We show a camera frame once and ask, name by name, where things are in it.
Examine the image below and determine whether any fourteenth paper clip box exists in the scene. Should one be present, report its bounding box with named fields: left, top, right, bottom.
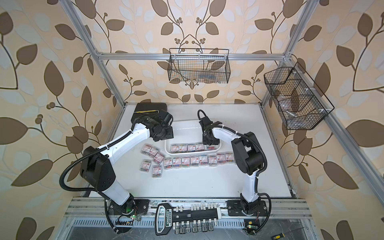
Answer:
left=152, top=165, right=163, bottom=179

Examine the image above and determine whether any wire basket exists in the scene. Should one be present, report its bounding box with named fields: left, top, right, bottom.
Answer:
left=264, top=63, right=335, bottom=131
left=167, top=48, right=231, bottom=84

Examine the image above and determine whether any paper clip box in tray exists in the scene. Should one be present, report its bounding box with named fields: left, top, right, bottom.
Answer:
left=170, top=144, right=179, bottom=154

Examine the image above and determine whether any white plastic tray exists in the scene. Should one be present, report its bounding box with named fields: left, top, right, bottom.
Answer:
left=164, top=120, right=223, bottom=156

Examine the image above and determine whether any socket set holder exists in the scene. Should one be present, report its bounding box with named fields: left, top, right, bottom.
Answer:
left=155, top=203, right=222, bottom=236

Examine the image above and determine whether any yellow handled screwdriver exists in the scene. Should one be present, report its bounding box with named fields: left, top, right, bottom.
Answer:
left=271, top=228, right=303, bottom=240

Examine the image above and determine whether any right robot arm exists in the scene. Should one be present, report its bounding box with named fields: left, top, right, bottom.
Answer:
left=197, top=110, right=272, bottom=236

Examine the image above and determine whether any black tool case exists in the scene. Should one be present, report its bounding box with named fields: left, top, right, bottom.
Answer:
left=131, top=103, right=168, bottom=123

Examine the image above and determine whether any back wire basket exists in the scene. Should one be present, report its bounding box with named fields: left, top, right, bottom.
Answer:
left=167, top=48, right=231, bottom=84

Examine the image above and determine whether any right wire basket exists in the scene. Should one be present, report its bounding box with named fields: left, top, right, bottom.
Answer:
left=264, top=63, right=335, bottom=131

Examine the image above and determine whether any yellow handled hex key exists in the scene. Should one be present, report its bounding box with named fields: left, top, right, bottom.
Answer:
left=134, top=110, right=160, bottom=114

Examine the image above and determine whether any twelfth paper clip box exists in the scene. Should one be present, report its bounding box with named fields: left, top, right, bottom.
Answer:
left=141, top=144, right=152, bottom=156

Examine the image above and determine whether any thirteenth paper clip box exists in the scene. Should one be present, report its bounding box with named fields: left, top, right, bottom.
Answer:
left=140, top=160, right=152, bottom=173

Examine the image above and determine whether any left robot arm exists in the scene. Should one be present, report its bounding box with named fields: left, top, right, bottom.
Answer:
left=59, top=110, right=174, bottom=234

